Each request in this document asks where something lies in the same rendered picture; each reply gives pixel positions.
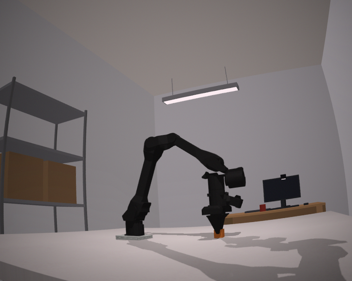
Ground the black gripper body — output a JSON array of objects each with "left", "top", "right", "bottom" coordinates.
[{"left": 202, "top": 189, "right": 232, "bottom": 215}]

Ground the orange block with black square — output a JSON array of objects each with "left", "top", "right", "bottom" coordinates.
[{"left": 214, "top": 229, "right": 225, "bottom": 238}]

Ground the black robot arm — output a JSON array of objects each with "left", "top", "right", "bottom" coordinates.
[{"left": 122, "top": 133, "right": 246, "bottom": 236}]

